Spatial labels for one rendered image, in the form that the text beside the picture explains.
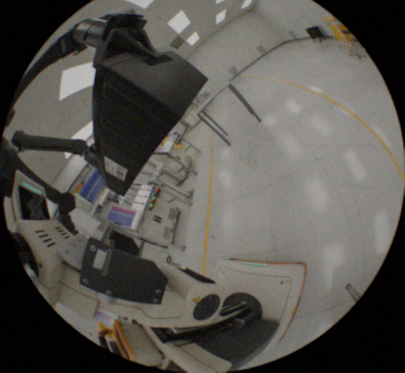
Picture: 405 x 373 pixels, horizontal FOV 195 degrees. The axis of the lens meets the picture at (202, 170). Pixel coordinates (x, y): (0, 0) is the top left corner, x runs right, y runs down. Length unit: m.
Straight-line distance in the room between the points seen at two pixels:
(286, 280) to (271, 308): 0.18
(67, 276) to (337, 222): 1.22
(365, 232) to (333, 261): 0.30
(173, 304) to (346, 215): 1.05
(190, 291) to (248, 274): 0.53
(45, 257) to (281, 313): 0.87
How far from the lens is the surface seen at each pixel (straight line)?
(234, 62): 8.39
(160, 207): 2.03
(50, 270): 0.29
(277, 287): 0.79
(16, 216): 0.37
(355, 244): 1.07
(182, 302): 0.36
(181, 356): 0.51
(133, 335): 0.60
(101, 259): 0.23
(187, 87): 0.17
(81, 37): 0.29
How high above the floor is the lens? 1.02
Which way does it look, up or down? 26 degrees down
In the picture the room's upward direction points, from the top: 55 degrees counter-clockwise
